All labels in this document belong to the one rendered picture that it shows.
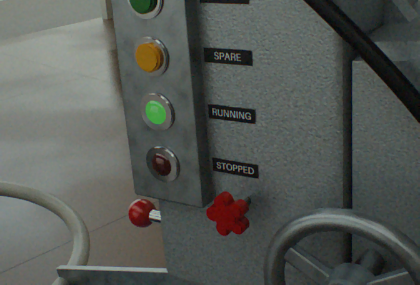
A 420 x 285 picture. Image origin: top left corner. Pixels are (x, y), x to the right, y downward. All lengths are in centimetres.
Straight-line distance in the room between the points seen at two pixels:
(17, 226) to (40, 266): 44
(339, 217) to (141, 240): 261
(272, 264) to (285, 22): 19
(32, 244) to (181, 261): 256
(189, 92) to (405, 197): 20
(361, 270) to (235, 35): 21
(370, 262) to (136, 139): 24
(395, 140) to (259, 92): 12
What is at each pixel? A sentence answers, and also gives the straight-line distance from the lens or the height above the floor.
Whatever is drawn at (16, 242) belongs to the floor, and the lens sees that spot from 327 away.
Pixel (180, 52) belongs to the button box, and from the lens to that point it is 56.
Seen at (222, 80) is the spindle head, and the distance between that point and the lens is 57.
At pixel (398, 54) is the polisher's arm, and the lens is 52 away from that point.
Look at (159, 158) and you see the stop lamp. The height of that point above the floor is 127.
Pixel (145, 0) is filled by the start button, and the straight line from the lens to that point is 56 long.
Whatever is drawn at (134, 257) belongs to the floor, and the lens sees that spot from 297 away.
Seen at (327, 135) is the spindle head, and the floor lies 131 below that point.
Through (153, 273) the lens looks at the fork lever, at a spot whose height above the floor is 100.
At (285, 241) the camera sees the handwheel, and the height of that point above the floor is 124.
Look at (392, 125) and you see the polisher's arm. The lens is 53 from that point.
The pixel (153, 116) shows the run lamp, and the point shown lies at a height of 131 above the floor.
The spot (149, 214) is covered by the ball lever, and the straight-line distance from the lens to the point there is 73.
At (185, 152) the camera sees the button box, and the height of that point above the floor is 128.
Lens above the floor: 150
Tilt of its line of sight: 20 degrees down
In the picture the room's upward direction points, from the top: 5 degrees counter-clockwise
